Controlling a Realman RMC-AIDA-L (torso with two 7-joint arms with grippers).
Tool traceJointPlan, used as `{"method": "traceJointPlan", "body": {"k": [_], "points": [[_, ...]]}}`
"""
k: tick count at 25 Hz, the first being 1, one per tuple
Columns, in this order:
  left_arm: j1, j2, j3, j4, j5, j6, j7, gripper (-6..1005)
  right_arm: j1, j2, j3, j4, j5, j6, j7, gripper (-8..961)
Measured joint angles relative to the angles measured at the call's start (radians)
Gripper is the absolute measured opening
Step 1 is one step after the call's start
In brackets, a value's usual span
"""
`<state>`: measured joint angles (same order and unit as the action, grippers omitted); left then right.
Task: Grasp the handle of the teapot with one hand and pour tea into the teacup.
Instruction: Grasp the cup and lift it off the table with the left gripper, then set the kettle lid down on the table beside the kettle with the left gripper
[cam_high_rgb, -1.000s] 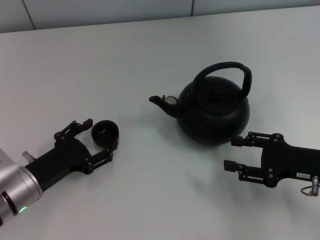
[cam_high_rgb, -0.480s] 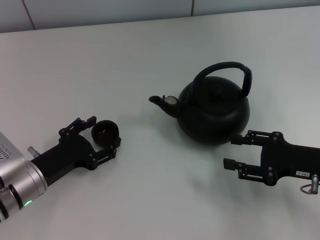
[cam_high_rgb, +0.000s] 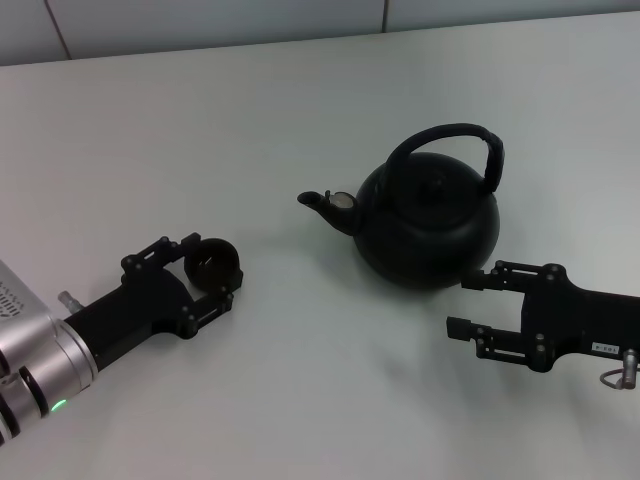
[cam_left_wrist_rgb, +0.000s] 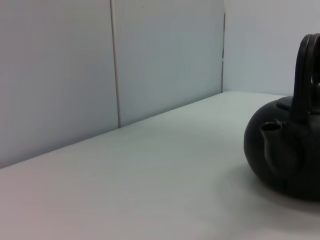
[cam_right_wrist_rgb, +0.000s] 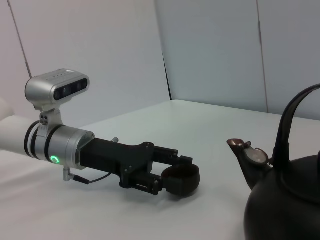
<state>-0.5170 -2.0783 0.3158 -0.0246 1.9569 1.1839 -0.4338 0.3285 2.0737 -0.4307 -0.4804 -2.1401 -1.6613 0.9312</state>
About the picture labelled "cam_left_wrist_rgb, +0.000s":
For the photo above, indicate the black round teapot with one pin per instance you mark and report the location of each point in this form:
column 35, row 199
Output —
column 287, row 162

